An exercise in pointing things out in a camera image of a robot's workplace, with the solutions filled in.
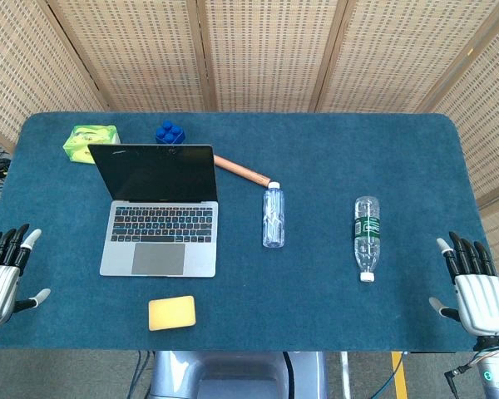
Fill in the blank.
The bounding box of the brown wooden rod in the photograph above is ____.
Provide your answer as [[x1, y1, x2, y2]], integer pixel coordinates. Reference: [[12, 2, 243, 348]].
[[213, 154, 271, 187]]

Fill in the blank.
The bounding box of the blue table mat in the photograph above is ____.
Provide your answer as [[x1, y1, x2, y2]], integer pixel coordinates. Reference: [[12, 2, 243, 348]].
[[0, 111, 499, 353]]

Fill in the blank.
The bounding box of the white table leg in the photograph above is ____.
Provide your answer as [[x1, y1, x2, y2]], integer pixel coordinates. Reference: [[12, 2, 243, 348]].
[[339, 351, 353, 399]]

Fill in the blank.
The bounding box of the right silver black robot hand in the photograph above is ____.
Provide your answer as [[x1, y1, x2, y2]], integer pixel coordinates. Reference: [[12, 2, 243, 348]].
[[428, 231, 499, 337]]

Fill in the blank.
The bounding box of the clear bottle with green label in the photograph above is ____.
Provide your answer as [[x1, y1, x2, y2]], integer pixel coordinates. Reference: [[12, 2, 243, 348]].
[[353, 195, 381, 283]]

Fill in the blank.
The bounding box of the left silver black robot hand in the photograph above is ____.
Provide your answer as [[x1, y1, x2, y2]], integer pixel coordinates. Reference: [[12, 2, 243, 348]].
[[0, 223, 52, 329]]

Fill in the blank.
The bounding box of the bamboo folding screen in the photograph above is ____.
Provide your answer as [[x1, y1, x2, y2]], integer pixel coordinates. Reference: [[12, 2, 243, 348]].
[[0, 0, 499, 292]]

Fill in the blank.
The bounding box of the blue cable under table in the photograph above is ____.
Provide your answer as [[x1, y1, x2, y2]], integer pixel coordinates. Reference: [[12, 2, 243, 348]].
[[135, 351, 156, 390]]

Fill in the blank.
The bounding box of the green tissue pack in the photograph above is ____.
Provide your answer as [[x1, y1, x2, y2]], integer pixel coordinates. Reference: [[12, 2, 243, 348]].
[[62, 124, 121, 165]]

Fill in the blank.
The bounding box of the yellow sponge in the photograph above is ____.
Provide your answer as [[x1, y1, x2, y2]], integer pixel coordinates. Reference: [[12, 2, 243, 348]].
[[147, 295, 197, 332]]

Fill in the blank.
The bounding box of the silver laptop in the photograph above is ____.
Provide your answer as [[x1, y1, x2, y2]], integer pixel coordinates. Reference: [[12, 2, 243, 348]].
[[86, 143, 220, 278]]

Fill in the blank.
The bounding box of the clear unlabelled plastic bottle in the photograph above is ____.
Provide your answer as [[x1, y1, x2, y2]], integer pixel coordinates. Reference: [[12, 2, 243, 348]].
[[261, 181, 286, 249]]

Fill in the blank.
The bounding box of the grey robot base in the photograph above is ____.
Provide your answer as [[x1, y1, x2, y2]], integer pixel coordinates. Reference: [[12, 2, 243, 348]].
[[148, 351, 329, 399]]

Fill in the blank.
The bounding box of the black wrist cable with plug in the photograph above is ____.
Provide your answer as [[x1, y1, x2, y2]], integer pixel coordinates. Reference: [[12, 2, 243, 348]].
[[443, 359, 483, 394]]

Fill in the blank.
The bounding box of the blue building block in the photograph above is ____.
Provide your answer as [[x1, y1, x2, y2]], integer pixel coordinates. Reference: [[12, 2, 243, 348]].
[[155, 120, 186, 146]]

